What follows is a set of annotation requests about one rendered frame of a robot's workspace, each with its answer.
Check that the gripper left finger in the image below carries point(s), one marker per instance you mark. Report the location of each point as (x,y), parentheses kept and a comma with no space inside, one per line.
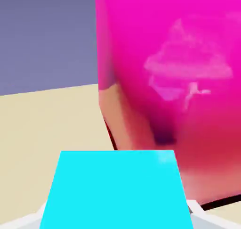
(28,222)

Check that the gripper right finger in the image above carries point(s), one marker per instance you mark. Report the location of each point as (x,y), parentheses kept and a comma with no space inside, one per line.
(205,220)

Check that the small cyan cube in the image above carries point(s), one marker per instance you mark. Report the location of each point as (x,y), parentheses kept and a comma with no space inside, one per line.
(116,191)

